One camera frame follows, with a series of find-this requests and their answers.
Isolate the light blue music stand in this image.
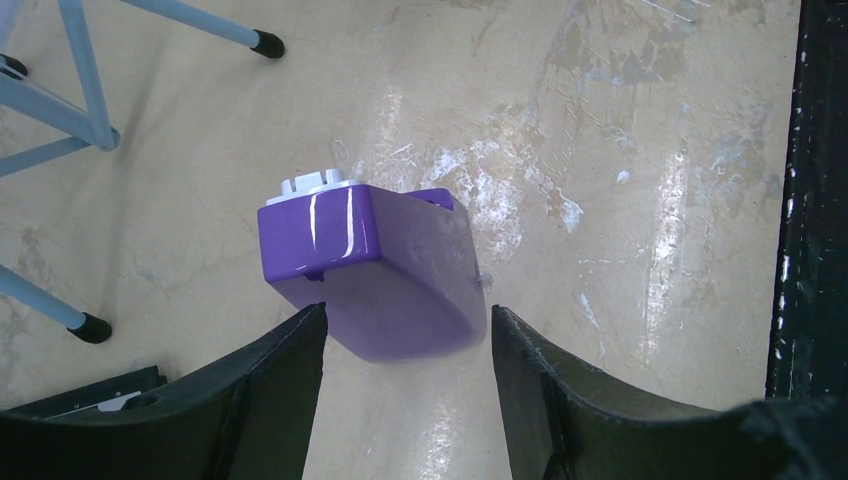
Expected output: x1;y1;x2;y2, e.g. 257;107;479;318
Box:
1;0;286;344

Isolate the purple metronome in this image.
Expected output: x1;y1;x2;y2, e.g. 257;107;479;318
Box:
257;169;487;362

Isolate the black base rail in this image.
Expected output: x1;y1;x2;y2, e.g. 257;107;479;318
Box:
765;1;847;398

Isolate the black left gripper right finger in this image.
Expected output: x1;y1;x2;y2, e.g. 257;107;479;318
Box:
491;305;847;479

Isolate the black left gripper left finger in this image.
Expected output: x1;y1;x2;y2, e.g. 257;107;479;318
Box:
1;303;328;479

